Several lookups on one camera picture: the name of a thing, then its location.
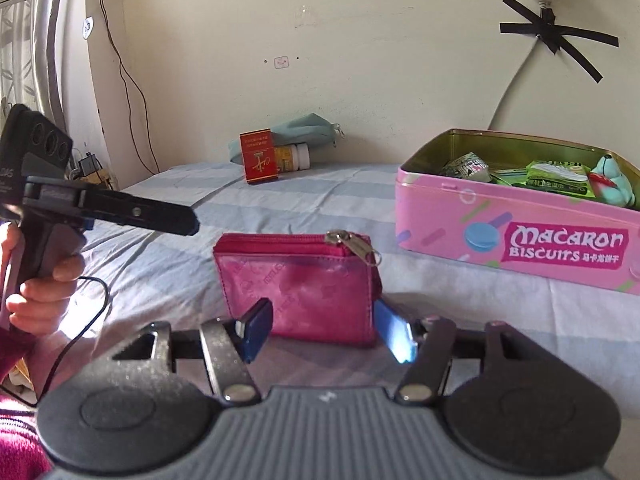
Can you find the grey white window frame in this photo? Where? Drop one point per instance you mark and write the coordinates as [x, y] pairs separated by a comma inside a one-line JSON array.
[[45, 20]]

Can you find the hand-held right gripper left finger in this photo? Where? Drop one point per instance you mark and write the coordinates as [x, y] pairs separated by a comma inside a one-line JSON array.
[[255, 332]]

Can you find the person's left forearm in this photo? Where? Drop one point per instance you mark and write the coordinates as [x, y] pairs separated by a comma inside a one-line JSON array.
[[15, 435]]

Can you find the teal fabric pouch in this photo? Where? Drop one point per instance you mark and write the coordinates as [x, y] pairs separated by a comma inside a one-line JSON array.
[[300, 130]]

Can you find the white pill bottle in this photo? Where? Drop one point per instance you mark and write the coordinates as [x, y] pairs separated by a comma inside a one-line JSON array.
[[295, 156]]

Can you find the magenta zip wallet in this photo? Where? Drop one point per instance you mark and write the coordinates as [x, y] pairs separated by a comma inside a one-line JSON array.
[[300, 290]]

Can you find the green and teal toothpaste box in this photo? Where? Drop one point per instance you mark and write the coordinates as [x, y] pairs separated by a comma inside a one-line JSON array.
[[510, 176]]

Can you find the small pink wall sticker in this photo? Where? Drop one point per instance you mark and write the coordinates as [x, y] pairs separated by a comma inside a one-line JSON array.
[[282, 62]]

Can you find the teal plush toy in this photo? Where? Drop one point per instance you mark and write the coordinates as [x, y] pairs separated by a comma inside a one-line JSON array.
[[612, 182]]

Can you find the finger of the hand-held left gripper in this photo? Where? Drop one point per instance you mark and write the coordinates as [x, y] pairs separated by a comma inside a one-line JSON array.
[[150, 212]]

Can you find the grey charger block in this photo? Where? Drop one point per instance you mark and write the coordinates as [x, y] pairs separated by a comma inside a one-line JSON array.
[[90, 164]]

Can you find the red cigarette pack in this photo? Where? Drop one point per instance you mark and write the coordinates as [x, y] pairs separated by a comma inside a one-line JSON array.
[[258, 157]]

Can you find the silver patterned packet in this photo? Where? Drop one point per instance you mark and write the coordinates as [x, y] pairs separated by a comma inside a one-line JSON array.
[[467, 166]]

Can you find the white round wall hook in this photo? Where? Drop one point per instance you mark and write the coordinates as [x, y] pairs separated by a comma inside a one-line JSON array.
[[88, 27]]

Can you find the green wet wipes packet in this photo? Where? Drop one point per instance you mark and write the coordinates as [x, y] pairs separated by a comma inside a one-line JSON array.
[[560, 177]]

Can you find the striped bed sheet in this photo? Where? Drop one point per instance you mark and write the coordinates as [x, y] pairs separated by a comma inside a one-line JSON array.
[[150, 260]]

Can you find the black tape strips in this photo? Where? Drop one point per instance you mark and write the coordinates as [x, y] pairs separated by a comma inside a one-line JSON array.
[[547, 30]]

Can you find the pink biscuit tin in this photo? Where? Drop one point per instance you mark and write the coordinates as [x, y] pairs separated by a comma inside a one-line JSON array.
[[450, 230]]

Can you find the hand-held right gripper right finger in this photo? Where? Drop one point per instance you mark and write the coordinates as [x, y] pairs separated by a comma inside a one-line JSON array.
[[395, 332]]

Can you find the person's left hand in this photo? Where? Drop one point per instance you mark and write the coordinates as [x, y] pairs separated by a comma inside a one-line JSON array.
[[45, 300]]

